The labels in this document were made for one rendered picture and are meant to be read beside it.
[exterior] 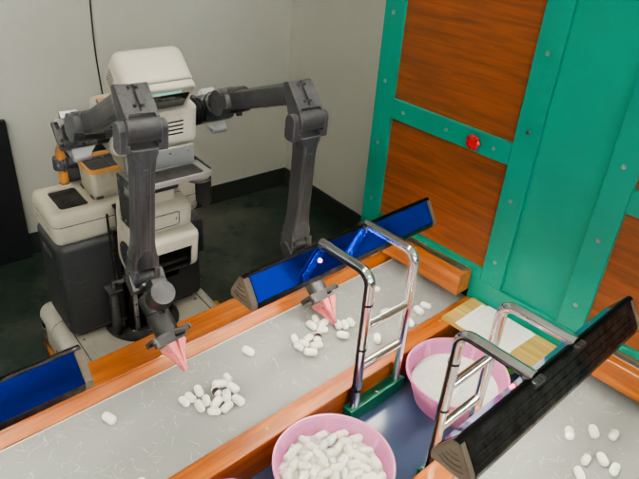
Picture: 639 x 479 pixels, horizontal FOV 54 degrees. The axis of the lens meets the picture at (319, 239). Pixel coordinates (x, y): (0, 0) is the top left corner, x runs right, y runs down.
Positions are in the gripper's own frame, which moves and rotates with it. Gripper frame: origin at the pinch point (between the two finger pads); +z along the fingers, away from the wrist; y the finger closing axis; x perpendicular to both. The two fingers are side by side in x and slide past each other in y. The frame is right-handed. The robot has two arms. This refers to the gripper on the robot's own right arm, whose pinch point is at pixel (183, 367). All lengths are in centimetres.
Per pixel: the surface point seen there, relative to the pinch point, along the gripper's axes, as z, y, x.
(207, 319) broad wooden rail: -9.4, 17.8, 14.5
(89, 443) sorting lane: 5.3, -24.8, 5.1
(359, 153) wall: -66, 186, 101
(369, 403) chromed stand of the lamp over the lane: 29.5, 34.7, -11.6
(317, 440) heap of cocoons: 29.1, 14.9, -14.7
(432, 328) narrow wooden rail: 22, 65, -13
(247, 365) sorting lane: 6.7, 17.0, 3.8
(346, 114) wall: -89, 187, 96
